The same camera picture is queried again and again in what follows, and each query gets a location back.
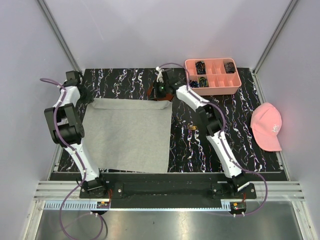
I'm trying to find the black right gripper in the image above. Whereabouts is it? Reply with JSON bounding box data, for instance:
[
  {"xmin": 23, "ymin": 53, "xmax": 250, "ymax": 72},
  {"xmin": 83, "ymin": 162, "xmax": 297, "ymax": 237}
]
[{"xmin": 148, "ymin": 80, "xmax": 169, "ymax": 101}]

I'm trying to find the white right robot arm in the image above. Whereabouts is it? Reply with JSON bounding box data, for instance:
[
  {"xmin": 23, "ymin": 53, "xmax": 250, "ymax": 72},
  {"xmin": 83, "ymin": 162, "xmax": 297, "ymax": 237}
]
[{"xmin": 149, "ymin": 66, "xmax": 250, "ymax": 199}]

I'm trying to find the grey cloth napkin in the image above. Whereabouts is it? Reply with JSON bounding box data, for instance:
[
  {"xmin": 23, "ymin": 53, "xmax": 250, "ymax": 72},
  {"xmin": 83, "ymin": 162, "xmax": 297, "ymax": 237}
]
[{"xmin": 82, "ymin": 98, "xmax": 172, "ymax": 174}]

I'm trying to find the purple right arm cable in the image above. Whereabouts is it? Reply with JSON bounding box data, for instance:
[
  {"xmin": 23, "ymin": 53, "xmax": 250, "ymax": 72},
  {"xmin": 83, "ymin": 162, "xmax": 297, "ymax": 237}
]
[{"xmin": 155, "ymin": 62, "xmax": 270, "ymax": 217}]

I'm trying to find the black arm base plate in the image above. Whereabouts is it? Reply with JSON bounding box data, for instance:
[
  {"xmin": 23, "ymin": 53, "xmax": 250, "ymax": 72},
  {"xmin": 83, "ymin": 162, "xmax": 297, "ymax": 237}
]
[{"xmin": 79, "ymin": 181, "xmax": 257, "ymax": 200}]

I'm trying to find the colourful item in tray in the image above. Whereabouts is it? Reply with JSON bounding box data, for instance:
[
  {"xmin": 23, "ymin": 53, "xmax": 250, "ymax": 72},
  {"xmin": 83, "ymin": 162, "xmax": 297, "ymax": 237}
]
[{"xmin": 198, "ymin": 76, "xmax": 209, "ymax": 88}]

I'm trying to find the aluminium frame rail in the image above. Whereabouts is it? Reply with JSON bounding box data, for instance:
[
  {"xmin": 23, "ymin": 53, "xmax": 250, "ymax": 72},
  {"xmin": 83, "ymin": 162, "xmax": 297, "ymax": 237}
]
[{"xmin": 34, "ymin": 180, "xmax": 305, "ymax": 202}]

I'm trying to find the blue patterned item in tray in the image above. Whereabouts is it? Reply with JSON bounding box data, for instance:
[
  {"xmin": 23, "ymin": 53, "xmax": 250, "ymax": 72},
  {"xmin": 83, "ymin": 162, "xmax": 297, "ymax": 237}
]
[{"xmin": 189, "ymin": 80, "xmax": 199, "ymax": 88}]

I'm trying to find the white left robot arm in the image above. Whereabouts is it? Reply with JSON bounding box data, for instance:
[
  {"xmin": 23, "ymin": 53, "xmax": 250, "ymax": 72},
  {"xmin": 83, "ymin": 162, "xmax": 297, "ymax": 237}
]
[{"xmin": 40, "ymin": 70, "xmax": 108, "ymax": 198}]

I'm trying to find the pink compartment organizer tray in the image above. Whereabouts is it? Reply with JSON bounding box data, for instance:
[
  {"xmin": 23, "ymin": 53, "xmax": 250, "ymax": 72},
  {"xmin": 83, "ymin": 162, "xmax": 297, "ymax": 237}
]
[{"xmin": 184, "ymin": 58, "xmax": 242, "ymax": 96}]

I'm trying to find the dark patterned item in tray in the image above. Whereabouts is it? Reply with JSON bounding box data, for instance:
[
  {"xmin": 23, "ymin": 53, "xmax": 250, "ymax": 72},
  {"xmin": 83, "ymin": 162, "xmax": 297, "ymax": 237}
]
[{"xmin": 223, "ymin": 61, "xmax": 236, "ymax": 74}]

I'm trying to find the pink baseball cap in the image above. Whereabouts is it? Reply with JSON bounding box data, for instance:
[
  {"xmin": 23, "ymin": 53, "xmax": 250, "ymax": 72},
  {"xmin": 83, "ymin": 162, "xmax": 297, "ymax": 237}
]
[{"xmin": 250, "ymin": 102, "xmax": 282, "ymax": 152}]

